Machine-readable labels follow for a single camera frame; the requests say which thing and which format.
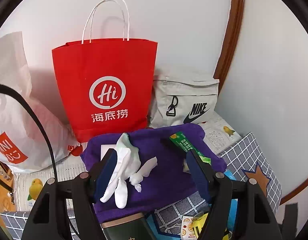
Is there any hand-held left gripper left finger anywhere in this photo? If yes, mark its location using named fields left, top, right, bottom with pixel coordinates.
left=21, top=148, right=118, bottom=240

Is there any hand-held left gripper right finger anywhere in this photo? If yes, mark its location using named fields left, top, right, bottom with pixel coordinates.
left=186, top=151, right=285, bottom=240

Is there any small white box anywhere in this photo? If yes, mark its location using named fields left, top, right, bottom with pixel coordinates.
left=101, top=144, right=117, bottom=161

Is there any purple towel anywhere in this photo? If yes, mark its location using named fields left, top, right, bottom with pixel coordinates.
left=80, top=124, right=227, bottom=224

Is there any green snack packet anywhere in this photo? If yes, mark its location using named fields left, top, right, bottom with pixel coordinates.
left=169, top=131, right=212, bottom=165

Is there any white knotted cloth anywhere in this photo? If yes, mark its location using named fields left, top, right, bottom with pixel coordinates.
left=129, top=157, right=158, bottom=193

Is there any fruit print sachet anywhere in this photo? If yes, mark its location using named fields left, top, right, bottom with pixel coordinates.
left=180, top=216, right=197, bottom=238

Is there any blue tissue pack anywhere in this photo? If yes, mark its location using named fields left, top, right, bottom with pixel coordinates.
left=223, top=169, right=239, bottom=233

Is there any grey checked tablecloth with stars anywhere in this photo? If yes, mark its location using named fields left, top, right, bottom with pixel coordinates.
left=0, top=131, right=282, bottom=240

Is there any dark green tin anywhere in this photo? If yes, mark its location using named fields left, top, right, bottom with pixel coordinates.
left=101, top=212, right=157, bottom=240

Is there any white fruit print sheet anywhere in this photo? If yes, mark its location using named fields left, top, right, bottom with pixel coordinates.
left=12, top=115, right=242, bottom=210

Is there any light grey waist bag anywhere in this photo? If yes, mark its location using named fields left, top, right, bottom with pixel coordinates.
left=149, top=69, right=220, bottom=128

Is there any red paper bag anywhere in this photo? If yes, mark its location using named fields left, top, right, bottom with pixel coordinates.
left=52, top=0, right=158, bottom=143

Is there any white plastic shopping bag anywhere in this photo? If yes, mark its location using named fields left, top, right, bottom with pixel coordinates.
left=0, top=31, right=82, bottom=173

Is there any thick black cable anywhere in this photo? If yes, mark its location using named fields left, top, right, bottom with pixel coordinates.
left=0, top=83, right=58, bottom=180

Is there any brown wooden door frame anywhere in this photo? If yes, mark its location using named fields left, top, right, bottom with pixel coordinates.
left=213, top=0, right=246, bottom=80

